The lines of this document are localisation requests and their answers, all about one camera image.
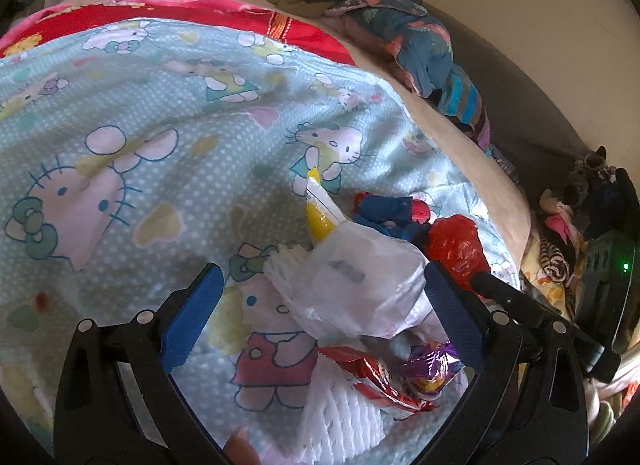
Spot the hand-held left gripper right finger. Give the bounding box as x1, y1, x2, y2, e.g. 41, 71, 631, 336
415, 261, 591, 465

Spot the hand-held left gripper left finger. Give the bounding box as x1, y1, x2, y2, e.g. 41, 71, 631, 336
52, 262, 236, 465

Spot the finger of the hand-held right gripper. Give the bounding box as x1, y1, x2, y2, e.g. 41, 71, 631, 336
471, 270, 622, 382

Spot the red plastic bag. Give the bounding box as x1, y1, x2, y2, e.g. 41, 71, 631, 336
426, 215, 493, 291

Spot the white plastic bag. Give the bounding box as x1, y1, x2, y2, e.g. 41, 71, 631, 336
290, 222, 431, 338

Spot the person's left hand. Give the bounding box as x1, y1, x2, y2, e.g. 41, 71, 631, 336
223, 426, 263, 465

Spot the purple foil wrapper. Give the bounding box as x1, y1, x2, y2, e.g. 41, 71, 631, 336
400, 337, 461, 396

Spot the zebra striped cloth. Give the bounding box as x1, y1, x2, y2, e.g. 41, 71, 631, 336
539, 242, 571, 283

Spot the yellow printed cloth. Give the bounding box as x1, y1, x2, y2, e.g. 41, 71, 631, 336
522, 235, 581, 316

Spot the pink cloth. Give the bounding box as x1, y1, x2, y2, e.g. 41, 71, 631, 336
544, 212, 573, 246

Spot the dark garment pile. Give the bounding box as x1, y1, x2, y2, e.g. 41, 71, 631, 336
562, 145, 633, 241

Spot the red snack wrapper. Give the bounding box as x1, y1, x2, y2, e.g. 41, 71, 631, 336
317, 345, 436, 413

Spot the red plastic bottle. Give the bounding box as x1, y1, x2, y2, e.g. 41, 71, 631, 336
410, 197, 433, 226

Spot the large white foam net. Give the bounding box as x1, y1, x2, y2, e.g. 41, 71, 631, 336
300, 347, 386, 453

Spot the grey patterned cloth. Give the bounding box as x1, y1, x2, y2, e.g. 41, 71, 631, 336
487, 142, 523, 190

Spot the yellow and white wrapper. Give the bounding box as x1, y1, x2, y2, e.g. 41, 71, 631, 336
304, 167, 346, 241

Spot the striped colourful cloth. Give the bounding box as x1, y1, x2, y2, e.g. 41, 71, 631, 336
435, 65, 493, 150

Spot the light blue cat-print blanket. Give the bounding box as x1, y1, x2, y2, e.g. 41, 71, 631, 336
0, 17, 516, 465

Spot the grey upholstered headboard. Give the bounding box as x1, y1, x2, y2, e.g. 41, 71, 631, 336
420, 0, 601, 160

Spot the blue floral garment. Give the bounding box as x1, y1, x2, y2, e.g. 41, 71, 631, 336
322, 0, 453, 98

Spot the red blanket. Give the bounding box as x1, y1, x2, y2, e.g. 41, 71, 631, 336
0, 1, 358, 68

